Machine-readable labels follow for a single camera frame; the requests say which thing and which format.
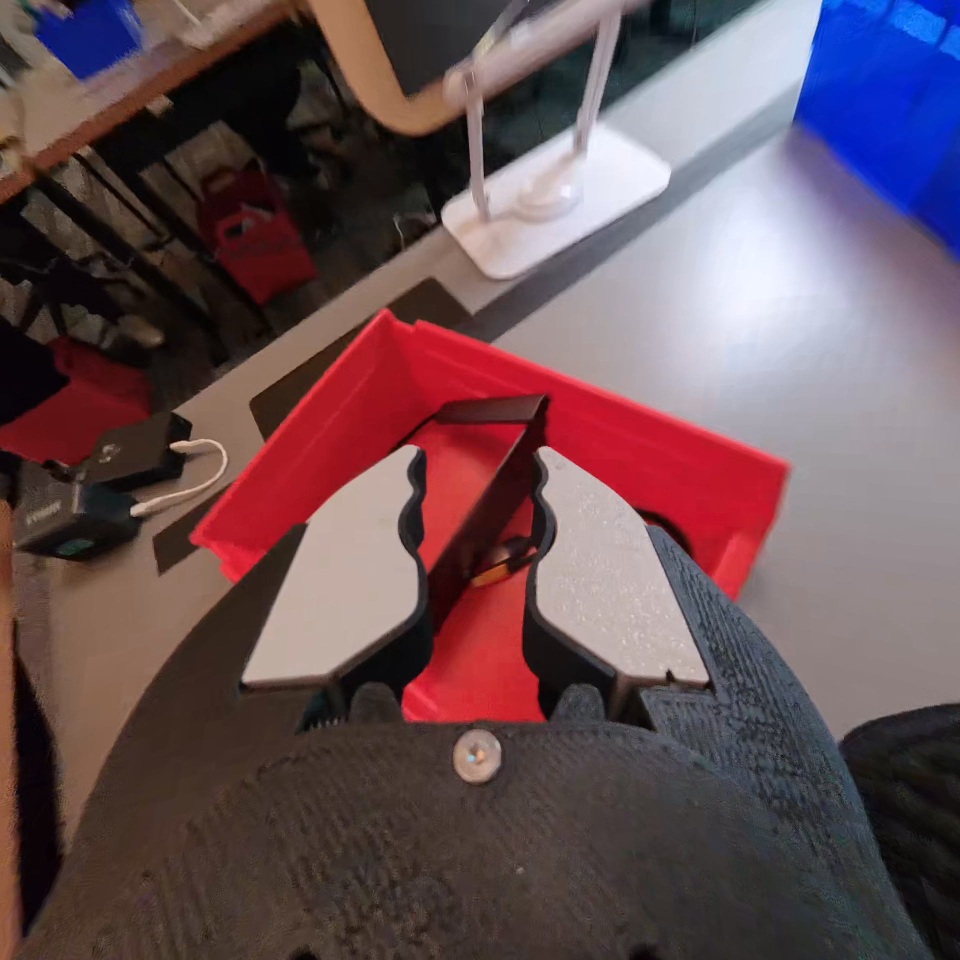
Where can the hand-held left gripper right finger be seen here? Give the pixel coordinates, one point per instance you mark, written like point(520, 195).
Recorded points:
point(607, 577)

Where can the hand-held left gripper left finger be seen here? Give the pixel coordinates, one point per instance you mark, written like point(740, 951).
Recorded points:
point(345, 585)

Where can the small red storage bin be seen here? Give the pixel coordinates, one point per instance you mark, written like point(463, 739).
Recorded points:
point(645, 450)

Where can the blue storage bin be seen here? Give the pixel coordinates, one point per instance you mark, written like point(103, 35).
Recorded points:
point(90, 37)
point(885, 112)

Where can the black bin divider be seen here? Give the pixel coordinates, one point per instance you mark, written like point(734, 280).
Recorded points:
point(487, 495)

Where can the flat black charger box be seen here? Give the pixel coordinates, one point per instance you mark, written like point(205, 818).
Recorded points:
point(135, 450)

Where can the red felt tote bag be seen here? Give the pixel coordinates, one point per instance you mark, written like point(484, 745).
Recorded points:
point(75, 420)
point(262, 255)

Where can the white metal stand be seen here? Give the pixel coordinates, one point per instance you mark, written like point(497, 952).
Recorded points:
point(555, 225)

